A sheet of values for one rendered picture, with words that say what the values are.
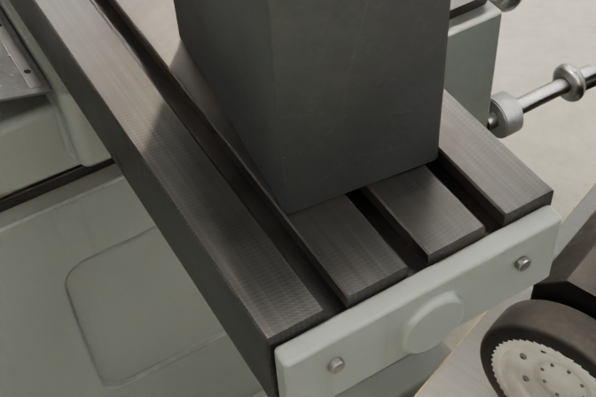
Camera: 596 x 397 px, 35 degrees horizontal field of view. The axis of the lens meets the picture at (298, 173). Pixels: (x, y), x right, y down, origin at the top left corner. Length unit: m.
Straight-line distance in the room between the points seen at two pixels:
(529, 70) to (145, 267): 1.33
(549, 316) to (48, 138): 0.55
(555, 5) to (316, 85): 1.91
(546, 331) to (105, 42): 0.55
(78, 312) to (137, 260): 0.09
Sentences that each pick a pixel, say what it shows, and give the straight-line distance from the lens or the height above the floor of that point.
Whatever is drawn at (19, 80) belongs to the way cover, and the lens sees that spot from 0.91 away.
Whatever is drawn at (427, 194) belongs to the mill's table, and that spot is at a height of 0.96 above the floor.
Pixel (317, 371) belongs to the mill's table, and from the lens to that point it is 0.62.
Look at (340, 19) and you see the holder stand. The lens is 0.56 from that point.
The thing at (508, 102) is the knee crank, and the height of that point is 0.57.
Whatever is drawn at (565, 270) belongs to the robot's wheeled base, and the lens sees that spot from 1.10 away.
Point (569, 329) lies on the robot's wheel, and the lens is 1.06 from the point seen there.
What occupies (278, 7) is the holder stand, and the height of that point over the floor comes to 1.13.
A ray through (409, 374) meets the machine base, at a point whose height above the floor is 0.20.
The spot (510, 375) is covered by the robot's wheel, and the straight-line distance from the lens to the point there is 1.17.
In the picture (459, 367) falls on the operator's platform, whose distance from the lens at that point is 1.25.
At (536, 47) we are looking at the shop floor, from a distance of 2.33.
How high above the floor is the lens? 1.45
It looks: 47 degrees down
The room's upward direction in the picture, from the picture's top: 4 degrees counter-clockwise
